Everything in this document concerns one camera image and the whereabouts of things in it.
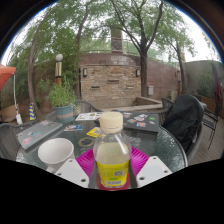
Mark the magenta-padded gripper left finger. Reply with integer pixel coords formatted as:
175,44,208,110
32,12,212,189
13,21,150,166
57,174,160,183
54,148,99,189

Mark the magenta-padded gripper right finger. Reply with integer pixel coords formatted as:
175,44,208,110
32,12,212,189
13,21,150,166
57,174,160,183
128,147,173,189

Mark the clear bottle with yellow label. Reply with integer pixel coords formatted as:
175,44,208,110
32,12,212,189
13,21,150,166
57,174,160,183
92,111,132,190

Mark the white mug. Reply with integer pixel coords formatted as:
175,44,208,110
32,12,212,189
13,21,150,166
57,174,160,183
37,137,76,174

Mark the flat round red coaster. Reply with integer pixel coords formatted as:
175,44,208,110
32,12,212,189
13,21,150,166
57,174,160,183
95,173,132,192

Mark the small colourful card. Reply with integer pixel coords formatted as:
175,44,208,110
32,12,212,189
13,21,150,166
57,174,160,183
63,123,84,132

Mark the small yellow card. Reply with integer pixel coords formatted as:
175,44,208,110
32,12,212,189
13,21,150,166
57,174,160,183
85,126,104,139

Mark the black laptop with stickers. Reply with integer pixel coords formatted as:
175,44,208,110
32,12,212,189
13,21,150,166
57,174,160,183
121,111,161,134

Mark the grey laptop with stickers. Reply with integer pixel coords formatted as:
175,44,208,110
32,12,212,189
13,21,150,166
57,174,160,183
15,119,64,152

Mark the white sticker sheet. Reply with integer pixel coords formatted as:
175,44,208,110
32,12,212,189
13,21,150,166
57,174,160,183
74,111,104,122

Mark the black jacket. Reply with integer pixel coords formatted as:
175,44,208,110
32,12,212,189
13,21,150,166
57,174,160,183
162,94,205,154

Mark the low stone basin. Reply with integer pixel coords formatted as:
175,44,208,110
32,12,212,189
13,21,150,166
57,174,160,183
99,96,164,113

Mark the blue yellow striped cone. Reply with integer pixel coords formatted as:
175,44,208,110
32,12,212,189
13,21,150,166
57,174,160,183
28,102,38,122

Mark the dark metal chair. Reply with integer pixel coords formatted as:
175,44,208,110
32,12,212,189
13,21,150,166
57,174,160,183
201,106,221,149

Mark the white canopy weight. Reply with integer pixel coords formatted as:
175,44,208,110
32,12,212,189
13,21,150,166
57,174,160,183
14,113,24,125

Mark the potted green plant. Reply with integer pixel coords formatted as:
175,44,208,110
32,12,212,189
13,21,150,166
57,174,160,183
45,78,79,124

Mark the wooden bench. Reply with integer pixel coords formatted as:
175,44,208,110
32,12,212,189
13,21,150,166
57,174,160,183
0,104,18,124

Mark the dark-trunk tree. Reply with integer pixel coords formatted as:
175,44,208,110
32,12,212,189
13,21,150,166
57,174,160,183
106,0,188,98

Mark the folded maroon umbrella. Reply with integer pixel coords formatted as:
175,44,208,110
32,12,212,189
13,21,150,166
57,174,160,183
209,61,224,118

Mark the leaning tree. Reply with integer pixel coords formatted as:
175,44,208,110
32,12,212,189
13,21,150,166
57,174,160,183
23,6,91,121

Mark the orange canopy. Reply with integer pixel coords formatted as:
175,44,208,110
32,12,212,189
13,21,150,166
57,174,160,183
0,63,21,116

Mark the tape ring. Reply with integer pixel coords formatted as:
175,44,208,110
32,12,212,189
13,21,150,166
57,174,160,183
78,137,95,148

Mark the wooden lamp post with globe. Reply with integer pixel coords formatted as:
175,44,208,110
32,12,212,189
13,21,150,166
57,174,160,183
54,53,64,86

